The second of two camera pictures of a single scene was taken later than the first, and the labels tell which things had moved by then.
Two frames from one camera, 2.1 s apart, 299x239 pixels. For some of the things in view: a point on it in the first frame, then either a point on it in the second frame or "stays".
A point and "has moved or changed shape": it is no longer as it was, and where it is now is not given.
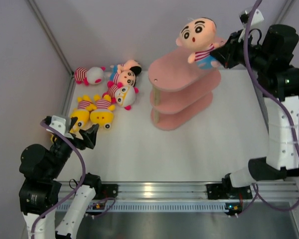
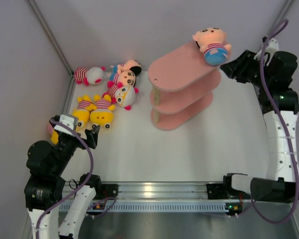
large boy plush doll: x=198 y=35 has moved or changed shape
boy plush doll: x=127 y=77 stays
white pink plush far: x=92 y=75 stays
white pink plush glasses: x=123 y=96 stays
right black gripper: x=226 y=53 → x=234 y=69
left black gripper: x=88 y=138 stays
